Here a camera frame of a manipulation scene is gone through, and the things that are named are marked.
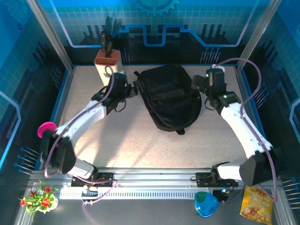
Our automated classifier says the black backpack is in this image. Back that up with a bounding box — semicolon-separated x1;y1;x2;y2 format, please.
133;64;202;135

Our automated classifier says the beige knife block orange top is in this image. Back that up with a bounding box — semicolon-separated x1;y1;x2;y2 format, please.
94;49;125;86

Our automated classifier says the pink plastic goblet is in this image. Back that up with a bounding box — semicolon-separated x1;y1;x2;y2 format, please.
37;121;59;139

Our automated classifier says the black controller box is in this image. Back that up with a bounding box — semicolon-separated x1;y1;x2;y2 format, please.
212;188;232;203

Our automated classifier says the blue plastic bowl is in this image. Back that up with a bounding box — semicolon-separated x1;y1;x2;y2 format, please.
194;191;220;218

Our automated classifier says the yellow snack bag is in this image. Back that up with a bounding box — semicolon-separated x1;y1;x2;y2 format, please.
239;185;275;225

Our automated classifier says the artificial red flower pot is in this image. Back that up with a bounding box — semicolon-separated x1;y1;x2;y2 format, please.
18;179;59;222

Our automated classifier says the aluminium side rail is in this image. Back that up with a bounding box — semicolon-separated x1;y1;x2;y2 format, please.
234;66;268;169
43;66;76;170

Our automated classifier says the small black handled knife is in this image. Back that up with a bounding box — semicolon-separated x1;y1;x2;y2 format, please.
105;40;113;58

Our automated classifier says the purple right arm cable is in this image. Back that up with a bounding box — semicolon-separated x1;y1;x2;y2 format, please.
212;58;278;203

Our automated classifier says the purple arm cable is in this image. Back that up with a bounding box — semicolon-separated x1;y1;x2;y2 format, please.
44;65;119;223
212;58;278;203

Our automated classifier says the large black handled knife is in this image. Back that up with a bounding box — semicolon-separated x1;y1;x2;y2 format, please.
100;31;108;58

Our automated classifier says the aluminium frame post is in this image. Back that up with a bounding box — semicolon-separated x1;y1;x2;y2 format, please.
234;0;283;73
25;0;75;72

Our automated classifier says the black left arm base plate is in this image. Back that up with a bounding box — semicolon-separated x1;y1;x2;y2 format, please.
71;172;115;188

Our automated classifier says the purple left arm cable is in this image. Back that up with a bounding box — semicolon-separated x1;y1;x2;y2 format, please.
44;65;119;223

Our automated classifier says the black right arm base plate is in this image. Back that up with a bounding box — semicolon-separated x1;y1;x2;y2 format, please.
195;172;239;188

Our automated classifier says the aluminium rail beam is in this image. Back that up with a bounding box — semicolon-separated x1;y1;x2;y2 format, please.
29;166;282;189

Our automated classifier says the white slotted cable duct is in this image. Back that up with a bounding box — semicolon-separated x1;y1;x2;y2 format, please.
57;189;200;200

